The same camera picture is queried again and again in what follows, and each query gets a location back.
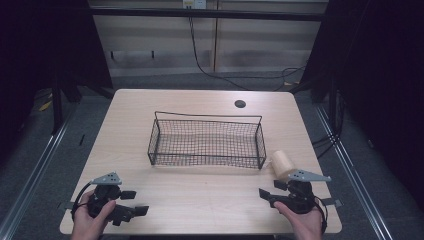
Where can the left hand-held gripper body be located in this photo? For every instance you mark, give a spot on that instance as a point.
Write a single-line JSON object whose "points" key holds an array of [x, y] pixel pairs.
{"points": [[106, 193]]}

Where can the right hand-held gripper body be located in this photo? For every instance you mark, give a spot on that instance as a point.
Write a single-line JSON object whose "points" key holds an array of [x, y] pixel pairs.
{"points": [[301, 196]]}

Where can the person's right hand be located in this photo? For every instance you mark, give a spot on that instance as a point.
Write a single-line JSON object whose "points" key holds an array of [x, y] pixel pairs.
{"points": [[305, 225]]}

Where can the person's left hand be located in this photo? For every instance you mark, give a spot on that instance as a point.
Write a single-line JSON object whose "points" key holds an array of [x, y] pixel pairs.
{"points": [[87, 224]]}

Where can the beige wooden cylinder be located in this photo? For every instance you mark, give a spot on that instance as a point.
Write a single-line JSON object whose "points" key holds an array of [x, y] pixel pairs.
{"points": [[282, 165]]}

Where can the black stand leg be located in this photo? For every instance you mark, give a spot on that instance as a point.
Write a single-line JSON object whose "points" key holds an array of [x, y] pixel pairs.
{"points": [[56, 106]]}

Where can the yellow floor marker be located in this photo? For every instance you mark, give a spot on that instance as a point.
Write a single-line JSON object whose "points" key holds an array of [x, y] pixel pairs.
{"points": [[45, 106]]}

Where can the dark curtain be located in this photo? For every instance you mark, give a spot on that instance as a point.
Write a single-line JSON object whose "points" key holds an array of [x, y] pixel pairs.
{"points": [[380, 83], [43, 50]]}

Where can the black metal crossbar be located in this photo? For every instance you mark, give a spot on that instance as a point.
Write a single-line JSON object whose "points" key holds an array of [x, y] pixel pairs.
{"points": [[206, 14]]}

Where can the aluminium floor rail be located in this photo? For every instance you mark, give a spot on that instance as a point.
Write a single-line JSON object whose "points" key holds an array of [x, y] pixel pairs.
{"points": [[31, 173], [353, 176]]}

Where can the white wall socket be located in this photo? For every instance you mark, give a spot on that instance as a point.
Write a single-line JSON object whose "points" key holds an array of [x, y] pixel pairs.
{"points": [[194, 4]]}

